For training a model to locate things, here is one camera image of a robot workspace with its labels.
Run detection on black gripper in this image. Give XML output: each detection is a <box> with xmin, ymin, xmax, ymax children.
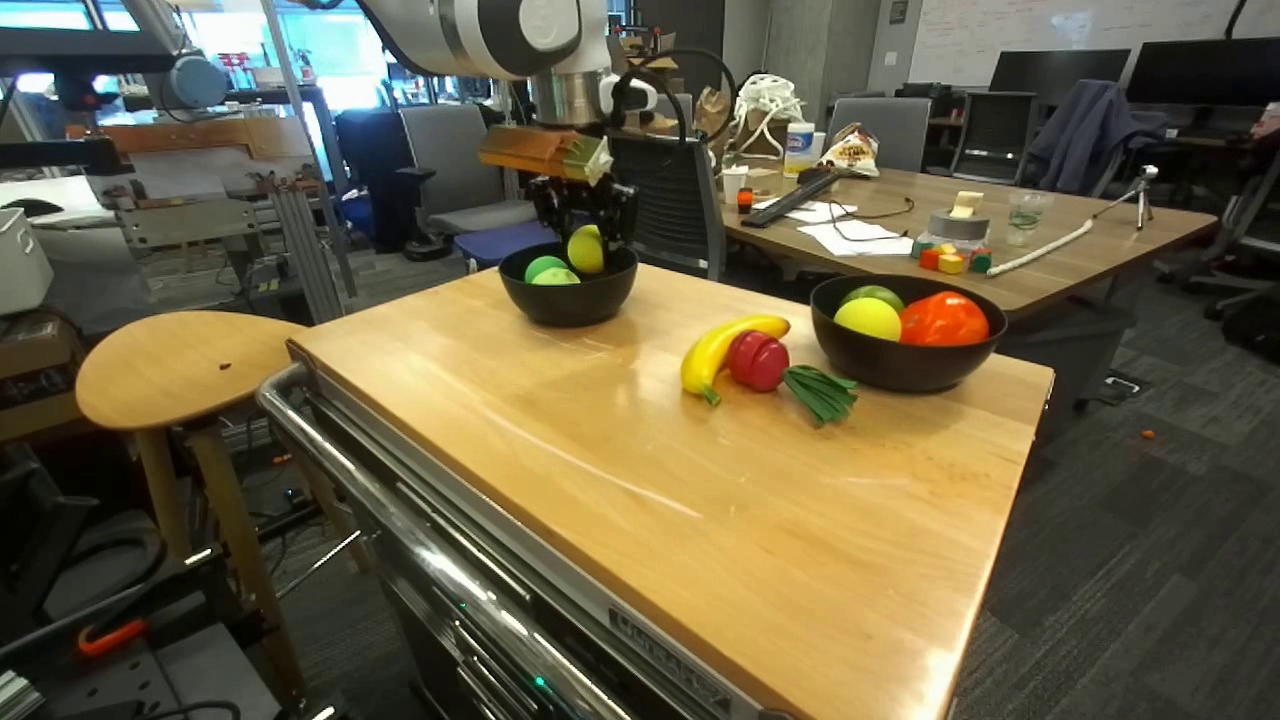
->
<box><xmin>523</xmin><ymin>175</ymin><xmax>637</xmax><ymax>271</ymax></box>

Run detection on yellow green plastic lemon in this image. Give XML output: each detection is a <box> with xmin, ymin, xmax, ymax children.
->
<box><xmin>563</xmin><ymin>222</ymin><xmax>605</xmax><ymax>275</ymax></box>

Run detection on dark green smooth ball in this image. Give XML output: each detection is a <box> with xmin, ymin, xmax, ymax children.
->
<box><xmin>523</xmin><ymin>254</ymin><xmax>579</xmax><ymax>288</ymax></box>

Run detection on yellow plastic banana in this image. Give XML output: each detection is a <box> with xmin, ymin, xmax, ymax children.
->
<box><xmin>680</xmin><ymin>311</ymin><xmax>793</xmax><ymax>405</ymax></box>

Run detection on red radish with green leaves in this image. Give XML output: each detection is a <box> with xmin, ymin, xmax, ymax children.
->
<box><xmin>726</xmin><ymin>333</ymin><xmax>855</xmax><ymax>423</ymax></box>

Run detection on light green dimpled ball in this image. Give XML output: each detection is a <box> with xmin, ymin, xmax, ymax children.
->
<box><xmin>834</xmin><ymin>295</ymin><xmax>898</xmax><ymax>341</ymax></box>

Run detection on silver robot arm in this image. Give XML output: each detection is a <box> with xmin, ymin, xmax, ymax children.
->
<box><xmin>358</xmin><ymin>0</ymin><xmax>637</xmax><ymax>231</ymax></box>

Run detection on black bowl near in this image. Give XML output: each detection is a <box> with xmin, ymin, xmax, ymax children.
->
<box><xmin>500</xmin><ymin>242</ymin><xmax>637</xmax><ymax>327</ymax></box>

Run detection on black bowl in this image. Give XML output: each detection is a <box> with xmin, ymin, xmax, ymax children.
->
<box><xmin>500</xmin><ymin>242</ymin><xmax>637</xmax><ymax>327</ymax></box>
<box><xmin>807</xmin><ymin>275</ymin><xmax>1009</xmax><ymax>392</ymax></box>

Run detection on grey office chair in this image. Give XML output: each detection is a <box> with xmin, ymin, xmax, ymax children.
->
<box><xmin>395</xmin><ymin>105</ymin><xmax>533</xmax><ymax>259</ymax></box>

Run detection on wooden desk back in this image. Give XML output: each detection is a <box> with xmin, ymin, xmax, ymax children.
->
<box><xmin>726</xmin><ymin>168</ymin><xmax>1217</xmax><ymax>314</ymax></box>

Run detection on green plastic lime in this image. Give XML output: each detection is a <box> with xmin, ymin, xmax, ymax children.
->
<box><xmin>843</xmin><ymin>283</ymin><xmax>904</xmax><ymax>311</ymax></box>

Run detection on wooden top tool cart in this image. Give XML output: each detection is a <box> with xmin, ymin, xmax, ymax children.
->
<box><xmin>292</xmin><ymin>267</ymin><xmax>1052</xmax><ymax>720</ymax></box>

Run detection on black bowl far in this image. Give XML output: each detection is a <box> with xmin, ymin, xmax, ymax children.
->
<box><xmin>807</xmin><ymin>275</ymin><xmax>1009</xmax><ymax>392</ymax></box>

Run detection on coloured toy blocks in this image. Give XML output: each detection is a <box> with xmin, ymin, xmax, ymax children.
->
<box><xmin>913</xmin><ymin>242</ymin><xmax>992</xmax><ymax>275</ymax></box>

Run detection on orange red plastic pepper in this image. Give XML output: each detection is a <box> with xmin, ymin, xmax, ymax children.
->
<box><xmin>898</xmin><ymin>290</ymin><xmax>992</xmax><ymax>347</ymax></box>

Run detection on round wooden stool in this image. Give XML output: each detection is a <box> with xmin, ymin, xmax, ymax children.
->
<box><xmin>77</xmin><ymin>311</ymin><xmax>305</xmax><ymax>701</ymax></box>

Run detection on black monitor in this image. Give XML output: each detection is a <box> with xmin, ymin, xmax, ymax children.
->
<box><xmin>992</xmin><ymin>49</ymin><xmax>1126</xmax><ymax>96</ymax></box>

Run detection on metal cart handle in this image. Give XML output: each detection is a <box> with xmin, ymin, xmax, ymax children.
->
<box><xmin>256</xmin><ymin>363</ymin><xmax>626</xmax><ymax>720</ymax></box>

